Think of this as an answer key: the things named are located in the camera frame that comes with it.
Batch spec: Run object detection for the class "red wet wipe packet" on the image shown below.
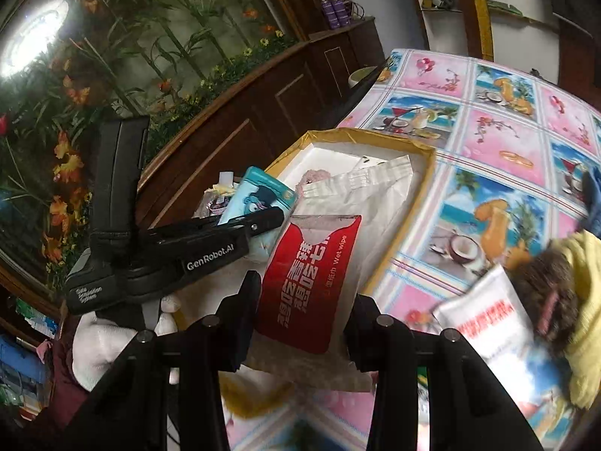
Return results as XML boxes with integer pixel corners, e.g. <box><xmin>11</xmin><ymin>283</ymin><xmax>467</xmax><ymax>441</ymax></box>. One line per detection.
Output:
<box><xmin>256</xmin><ymin>213</ymin><xmax>363</xmax><ymax>355</ymax></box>

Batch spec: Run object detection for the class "flower mural panel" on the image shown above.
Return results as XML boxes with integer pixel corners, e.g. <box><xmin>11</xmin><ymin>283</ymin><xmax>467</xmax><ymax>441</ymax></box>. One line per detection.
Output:
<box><xmin>0</xmin><ymin>0</ymin><xmax>304</xmax><ymax>294</ymax></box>

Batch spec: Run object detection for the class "white bowl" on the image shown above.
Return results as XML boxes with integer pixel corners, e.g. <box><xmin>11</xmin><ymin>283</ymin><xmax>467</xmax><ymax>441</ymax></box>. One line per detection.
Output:
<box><xmin>349</xmin><ymin>68</ymin><xmax>377</xmax><ymax>89</ymax></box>

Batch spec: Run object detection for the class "person's left hand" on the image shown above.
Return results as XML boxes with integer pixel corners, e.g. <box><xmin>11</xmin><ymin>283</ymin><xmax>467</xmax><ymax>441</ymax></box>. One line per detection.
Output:
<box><xmin>72</xmin><ymin>291</ymin><xmax>181</xmax><ymax>392</ymax></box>

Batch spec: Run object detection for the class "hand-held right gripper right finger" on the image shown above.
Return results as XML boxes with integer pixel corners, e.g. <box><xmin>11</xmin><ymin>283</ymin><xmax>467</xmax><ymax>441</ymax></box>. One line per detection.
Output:
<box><xmin>345</xmin><ymin>294</ymin><xmax>545</xmax><ymax>451</ymax></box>

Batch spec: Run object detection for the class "yellow plush toy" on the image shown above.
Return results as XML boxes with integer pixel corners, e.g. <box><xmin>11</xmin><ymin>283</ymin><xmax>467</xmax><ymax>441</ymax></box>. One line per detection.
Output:
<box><xmin>548</xmin><ymin>229</ymin><xmax>601</xmax><ymax>410</ymax></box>

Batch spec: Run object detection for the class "brown fuzzy plush item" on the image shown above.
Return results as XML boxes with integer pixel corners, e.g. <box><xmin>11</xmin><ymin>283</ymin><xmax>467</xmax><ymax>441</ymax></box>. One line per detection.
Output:
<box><xmin>508</xmin><ymin>243</ymin><xmax>584</xmax><ymax>359</ymax></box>

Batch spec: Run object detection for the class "yellow cardboard box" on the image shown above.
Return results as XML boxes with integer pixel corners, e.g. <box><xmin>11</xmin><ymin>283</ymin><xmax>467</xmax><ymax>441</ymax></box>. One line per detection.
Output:
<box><xmin>220</xmin><ymin>127</ymin><xmax>438</xmax><ymax>420</ymax></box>

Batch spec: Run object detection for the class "golden curved frame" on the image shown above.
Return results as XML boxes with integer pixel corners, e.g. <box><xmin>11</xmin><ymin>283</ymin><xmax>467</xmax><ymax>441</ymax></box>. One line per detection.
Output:
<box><xmin>448</xmin><ymin>0</ymin><xmax>495</xmax><ymax>63</ymax></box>

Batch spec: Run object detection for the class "green item on shelf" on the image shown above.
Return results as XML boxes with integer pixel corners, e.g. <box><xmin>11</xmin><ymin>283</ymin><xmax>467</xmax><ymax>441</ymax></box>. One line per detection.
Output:
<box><xmin>486</xmin><ymin>0</ymin><xmax>523</xmax><ymax>16</ymax></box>

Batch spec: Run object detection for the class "small purple packet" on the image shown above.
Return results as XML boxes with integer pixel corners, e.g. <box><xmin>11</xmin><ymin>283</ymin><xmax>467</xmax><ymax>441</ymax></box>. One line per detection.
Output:
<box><xmin>207</xmin><ymin>196</ymin><xmax>232</xmax><ymax>218</ymax></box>

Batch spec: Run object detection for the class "pink fuzzy item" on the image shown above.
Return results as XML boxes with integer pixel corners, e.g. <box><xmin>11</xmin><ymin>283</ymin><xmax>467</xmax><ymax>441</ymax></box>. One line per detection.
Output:
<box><xmin>299</xmin><ymin>168</ymin><xmax>330</xmax><ymax>188</ymax></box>

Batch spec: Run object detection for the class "teal cartoon packet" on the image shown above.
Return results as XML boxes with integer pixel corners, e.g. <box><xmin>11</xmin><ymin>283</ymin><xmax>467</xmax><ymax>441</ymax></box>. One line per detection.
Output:
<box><xmin>218</xmin><ymin>166</ymin><xmax>297</xmax><ymax>264</ymax></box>

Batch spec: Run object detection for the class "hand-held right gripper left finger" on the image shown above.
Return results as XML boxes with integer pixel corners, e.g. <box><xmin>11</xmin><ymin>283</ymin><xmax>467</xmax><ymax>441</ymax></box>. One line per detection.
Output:
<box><xmin>61</xmin><ymin>270</ymin><xmax>263</xmax><ymax>451</ymax></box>

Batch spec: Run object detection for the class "printed plastic tablecloth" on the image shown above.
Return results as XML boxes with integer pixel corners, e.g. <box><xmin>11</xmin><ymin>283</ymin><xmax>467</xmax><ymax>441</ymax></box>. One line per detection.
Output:
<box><xmin>225</xmin><ymin>48</ymin><xmax>601</xmax><ymax>451</ymax></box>

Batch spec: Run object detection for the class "dark wooden cabinet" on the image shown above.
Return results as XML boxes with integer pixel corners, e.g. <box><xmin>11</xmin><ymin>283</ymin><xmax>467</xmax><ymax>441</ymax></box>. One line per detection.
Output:
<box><xmin>135</xmin><ymin>15</ymin><xmax>391</xmax><ymax>227</ymax></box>

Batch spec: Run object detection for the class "white packet with red print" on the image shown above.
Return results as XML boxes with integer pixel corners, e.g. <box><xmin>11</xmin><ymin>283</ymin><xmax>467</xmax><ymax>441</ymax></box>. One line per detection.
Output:
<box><xmin>431</xmin><ymin>264</ymin><xmax>579</xmax><ymax>435</ymax></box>

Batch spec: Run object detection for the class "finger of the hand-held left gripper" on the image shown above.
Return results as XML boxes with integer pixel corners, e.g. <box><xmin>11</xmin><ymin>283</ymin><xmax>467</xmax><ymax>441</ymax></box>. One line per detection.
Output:
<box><xmin>194</xmin><ymin>206</ymin><xmax>286</xmax><ymax>239</ymax></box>

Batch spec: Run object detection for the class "translucent white plastic pouch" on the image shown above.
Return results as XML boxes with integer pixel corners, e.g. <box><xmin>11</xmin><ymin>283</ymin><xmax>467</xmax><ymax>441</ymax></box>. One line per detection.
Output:
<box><xmin>299</xmin><ymin>154</ymin><xmax>415</xmax><ymax>294</ymax></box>

